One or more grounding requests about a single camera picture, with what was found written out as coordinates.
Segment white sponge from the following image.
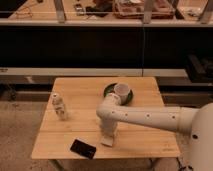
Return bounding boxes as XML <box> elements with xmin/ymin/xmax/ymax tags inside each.
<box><xmin>101</xmin><ymin>136</ymin><xmax>114</xmax><ymax>147</ymax></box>

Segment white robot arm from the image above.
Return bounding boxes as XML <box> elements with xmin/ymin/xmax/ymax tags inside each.
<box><xmin>96</xmin><ymin>93</ymin><xmax>213</xmax><ymax>171</ymax></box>

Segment black smartphone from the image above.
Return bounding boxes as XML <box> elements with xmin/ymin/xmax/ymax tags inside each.
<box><xmin>70</xmin><ymin>139</ymin><xmax>96</xmax><ymax>159</ymax></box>

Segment green plate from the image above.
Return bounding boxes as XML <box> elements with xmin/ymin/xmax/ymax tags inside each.
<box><xmin>103</xmin><ymin>83</ymin><xmax>134</xmax><ymax>105</ymax></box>

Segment white cup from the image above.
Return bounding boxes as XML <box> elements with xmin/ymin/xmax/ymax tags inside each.
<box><xmin>114</xmin><ymin>83</ymin><xmax>130</xmax><ymax>104</ymax></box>

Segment wooden table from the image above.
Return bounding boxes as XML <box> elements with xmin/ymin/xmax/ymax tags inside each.
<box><xmin>31</xmin><ymin>76</ymin><xmax>182</xmax><ymax>171</ymax></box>

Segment white plastic bottle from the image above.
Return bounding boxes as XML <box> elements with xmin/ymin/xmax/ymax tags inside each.
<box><xmin>52</xmin><ymin>93</ymin><xmax>68</xmax><ymax>121</ymax></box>

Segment black box at right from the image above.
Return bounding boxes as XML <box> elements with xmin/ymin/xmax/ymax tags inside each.
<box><xmin>186</xmin><ymin>55</ymin><xmax>213</xmax><ymax>82</ymax></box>

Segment black device on shelf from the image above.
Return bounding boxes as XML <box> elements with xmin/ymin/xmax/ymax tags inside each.
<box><xmin>86</xmin><ymin>2</ymin><xmax>112</xmax><ymax>17</ymax></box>

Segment red tray on shelf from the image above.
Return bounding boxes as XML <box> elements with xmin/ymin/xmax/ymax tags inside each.
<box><xmin>113</xmin><ymin>0</ymin><xmax>175</xmax><ymax>19</ymax></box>

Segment grey remote on shelf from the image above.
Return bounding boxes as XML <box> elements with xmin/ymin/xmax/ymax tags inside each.
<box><xmin>74</xmin><ymin>3</ymin><xmax>85</xmax><ymax>16</ymax></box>

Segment eyeglasses on shelf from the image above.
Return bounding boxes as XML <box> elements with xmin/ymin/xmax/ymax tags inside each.
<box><xmin>15</xmin><ymin>7</ymin><xmax>33</xmax><ymax>19</ymax></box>

